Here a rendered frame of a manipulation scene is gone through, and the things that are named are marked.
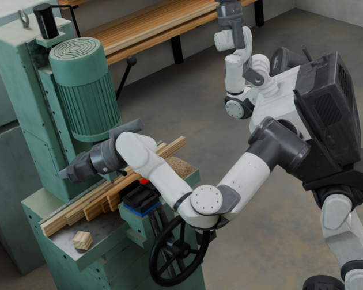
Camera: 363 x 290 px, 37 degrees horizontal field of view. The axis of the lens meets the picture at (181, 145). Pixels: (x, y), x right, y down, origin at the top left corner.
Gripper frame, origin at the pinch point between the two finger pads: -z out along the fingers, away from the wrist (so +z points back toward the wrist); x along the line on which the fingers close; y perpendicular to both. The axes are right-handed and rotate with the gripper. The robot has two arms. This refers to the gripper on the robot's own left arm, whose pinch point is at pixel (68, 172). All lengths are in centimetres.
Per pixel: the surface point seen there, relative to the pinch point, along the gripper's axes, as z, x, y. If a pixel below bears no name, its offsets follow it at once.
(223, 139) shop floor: -25, 217, -86
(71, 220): -26.4, 23.9, -24.4
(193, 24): -27, 288, -13
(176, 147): 5, 67, -27
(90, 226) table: -20.7, 23.7, -29.0
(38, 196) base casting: -55, 52, -21
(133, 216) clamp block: -2.5, 22.6, -30.0
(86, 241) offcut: -17.9, 13.5, -29.4
